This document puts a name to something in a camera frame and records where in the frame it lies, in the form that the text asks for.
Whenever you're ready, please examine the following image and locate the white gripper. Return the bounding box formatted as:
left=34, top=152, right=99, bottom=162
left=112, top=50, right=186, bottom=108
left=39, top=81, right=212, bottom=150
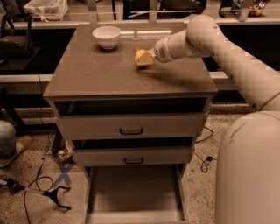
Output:
left=135, top=37, right=174, bottom=67

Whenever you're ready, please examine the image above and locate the orange fruit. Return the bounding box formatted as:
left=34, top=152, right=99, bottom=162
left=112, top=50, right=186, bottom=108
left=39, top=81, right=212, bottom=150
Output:
left=135, top=49, right=147, bottom=58

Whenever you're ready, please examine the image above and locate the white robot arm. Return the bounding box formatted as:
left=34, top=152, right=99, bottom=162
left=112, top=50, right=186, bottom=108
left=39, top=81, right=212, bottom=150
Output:
left=135, top=15, right=280, bottom=224

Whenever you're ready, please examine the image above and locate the top grey drawer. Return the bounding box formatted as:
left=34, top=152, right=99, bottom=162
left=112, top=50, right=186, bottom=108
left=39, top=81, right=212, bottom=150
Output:
left=53, top=97, right=209, bottom=140

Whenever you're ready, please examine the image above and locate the grey drawer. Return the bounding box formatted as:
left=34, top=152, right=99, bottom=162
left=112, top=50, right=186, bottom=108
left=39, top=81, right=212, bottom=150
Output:
left=84, top=164, right=189, bottom=224
left=53, top=97, right=209, bottom=140
left=73, top=136, right=193, bottom=167

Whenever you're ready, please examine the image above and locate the grey drawer cabinet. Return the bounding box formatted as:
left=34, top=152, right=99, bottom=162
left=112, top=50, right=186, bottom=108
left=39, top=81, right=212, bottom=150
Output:
left=42, top=22, right=219, bottom=224

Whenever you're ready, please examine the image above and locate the middle grey drawer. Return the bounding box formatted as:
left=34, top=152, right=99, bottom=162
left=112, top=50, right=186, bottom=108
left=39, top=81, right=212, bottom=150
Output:
left=73, top=136, right=193, bottom=167

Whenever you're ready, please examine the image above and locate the bottom grey drawer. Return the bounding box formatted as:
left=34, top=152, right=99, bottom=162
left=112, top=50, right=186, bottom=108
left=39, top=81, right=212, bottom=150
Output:
left=84, top=164, right=189, bottom=224

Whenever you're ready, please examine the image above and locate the white ceramic bowl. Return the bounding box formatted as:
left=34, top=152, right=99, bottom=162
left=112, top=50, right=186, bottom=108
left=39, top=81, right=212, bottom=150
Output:
left=92, top=26, right=121, bottom=50

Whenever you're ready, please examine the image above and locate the white plastic bag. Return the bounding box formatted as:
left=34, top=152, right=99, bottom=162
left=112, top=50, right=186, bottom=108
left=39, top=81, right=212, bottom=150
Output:
left=24, top=0, right=68, bottom=22

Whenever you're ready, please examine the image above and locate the blue tape cross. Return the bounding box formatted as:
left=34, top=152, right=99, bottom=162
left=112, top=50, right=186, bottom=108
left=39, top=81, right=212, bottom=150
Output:
left=52, top=164, right=74, bottom=188

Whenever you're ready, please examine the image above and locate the tan shoe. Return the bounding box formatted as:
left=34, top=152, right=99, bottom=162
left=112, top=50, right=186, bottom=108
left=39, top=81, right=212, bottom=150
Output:
left=0, top=136, right=32, bottom=168

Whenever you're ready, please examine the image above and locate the black reacher grabber tool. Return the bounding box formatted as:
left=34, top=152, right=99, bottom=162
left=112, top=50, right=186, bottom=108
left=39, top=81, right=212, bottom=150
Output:
left=0, top=178, right=72, bottom=210

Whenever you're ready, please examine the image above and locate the black floor cable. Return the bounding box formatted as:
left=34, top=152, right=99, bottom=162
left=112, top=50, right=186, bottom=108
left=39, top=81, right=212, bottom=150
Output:
left=193, top=126, right=218, bottom=173

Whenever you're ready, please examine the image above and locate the dark bag with handle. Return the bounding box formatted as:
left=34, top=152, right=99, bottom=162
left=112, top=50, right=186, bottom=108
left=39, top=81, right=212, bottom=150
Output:
left=0, top=13, right=34, bottom=59

